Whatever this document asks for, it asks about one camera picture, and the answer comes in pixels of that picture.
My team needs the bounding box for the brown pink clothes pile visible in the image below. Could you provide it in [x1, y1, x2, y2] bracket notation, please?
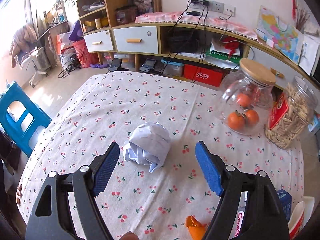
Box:
[9, 26, 38, 68]

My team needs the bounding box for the red white packet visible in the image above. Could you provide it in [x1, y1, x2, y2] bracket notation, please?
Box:
[289, 201, 305, 238]

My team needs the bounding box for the clear container with blue lid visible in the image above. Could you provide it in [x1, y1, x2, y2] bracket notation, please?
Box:
[161, 59, 184, 77]

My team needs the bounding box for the purple bag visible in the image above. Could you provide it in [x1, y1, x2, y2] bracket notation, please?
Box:
[68, 20, 84, 42]

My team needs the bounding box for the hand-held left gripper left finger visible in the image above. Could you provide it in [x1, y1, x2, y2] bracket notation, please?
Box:
[24, 141, 120, 240]

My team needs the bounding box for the blue carton box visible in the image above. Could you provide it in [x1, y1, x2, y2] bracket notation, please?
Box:
[276, 189, 292, 220]

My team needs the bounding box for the orange peel piece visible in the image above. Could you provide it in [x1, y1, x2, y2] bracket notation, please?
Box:
[185, 215, 207, 240]

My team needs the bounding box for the clear plastic seed jar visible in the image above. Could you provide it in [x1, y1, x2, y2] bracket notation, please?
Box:
[264, 76, 316, 150]

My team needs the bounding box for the black power cable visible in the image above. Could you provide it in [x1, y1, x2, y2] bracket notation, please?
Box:
[162, 0, 209, 78]

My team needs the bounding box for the red storage box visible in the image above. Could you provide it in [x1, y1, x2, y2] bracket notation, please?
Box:
[183, 64, 224, 87]

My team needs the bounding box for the colourful map board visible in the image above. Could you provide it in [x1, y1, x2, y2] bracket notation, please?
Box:
[255, 5, 304, 65]

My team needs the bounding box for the wide white drawer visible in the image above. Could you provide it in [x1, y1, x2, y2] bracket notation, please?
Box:
[249, 46, 300, 90]

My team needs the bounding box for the blue plastic stool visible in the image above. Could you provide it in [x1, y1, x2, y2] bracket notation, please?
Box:
[0, 81, 52, 157]

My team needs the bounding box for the small white drawer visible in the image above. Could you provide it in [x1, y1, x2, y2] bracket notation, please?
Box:
[84, 30, 115, 53]

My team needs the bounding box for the white drawer with round lock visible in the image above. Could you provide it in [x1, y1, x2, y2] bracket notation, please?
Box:
[113, 26, 160, 55]

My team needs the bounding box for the long low wooden cabinet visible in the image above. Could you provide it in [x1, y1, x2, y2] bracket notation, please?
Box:
[82, 21, 320, 90]

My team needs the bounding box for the red cloth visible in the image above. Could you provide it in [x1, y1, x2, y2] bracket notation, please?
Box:
[221, 36, 240, 54]

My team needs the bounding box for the dried branches bundle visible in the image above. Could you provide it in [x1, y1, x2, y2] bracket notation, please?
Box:
[295, 7, 310, 30]

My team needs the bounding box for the tall wooden shelf unit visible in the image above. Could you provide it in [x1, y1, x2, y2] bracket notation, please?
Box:
[76, 0, 130, 34]

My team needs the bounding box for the white rolling rack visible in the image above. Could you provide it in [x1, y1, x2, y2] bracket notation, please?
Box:
[19, 46, 52, 88]

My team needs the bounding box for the dark brown plastic jar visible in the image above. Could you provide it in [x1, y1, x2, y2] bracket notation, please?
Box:
[115, 6, 137, 25]

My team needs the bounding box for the orange shopping bag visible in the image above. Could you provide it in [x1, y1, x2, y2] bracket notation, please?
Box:
[55, 32, 73, 55]

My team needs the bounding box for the glass jar with wooden lid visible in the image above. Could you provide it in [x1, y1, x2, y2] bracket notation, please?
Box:
[217, 58, 277, 136]

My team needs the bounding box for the pink cloth runner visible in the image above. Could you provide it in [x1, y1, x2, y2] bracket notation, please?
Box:
[135, 11, 258, 40]

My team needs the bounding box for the black electronic box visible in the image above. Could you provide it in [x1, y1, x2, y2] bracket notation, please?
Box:
[166, 29, 200, 54]

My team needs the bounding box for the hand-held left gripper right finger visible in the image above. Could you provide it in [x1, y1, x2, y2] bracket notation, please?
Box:
[195, 141, 290, 240]

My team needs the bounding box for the green white bag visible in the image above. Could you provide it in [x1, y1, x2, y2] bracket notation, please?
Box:
[205, 39, 242, 69]

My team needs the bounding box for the cherry print tablecloth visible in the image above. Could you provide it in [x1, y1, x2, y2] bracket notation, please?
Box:
[15, 70, 304, 240]

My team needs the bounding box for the white paper ball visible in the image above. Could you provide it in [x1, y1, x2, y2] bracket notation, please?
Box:
[122, 121, 172, 173]

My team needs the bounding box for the orange persimmon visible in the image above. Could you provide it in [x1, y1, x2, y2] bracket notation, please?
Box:
[236, 93, 252, 108]
[227, 112, 246, 131]
[244, 109, 260, 127]

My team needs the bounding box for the white pink snack wrapper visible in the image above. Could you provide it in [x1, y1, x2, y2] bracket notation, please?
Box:
[232, 192, 250, 240]

